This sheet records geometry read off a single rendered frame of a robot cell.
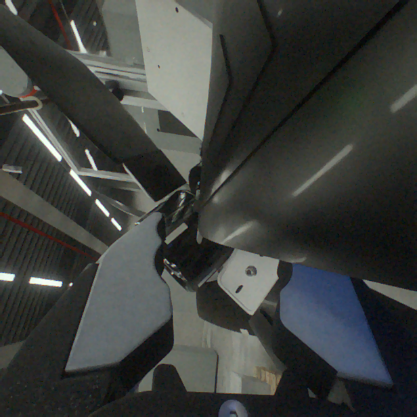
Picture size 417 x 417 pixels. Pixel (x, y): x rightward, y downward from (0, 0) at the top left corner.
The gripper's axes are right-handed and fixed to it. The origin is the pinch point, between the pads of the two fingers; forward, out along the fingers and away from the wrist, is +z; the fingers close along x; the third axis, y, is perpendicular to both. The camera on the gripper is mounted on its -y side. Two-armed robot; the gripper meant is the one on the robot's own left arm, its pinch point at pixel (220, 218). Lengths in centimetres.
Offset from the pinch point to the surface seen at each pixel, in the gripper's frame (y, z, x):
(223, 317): 37.5, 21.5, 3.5
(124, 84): -4, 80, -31
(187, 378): 669, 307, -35
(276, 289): 13.5, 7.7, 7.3
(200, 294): 28.6, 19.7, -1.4
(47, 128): 20, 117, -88
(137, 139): 1.6, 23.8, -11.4
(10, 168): 1.9, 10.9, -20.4
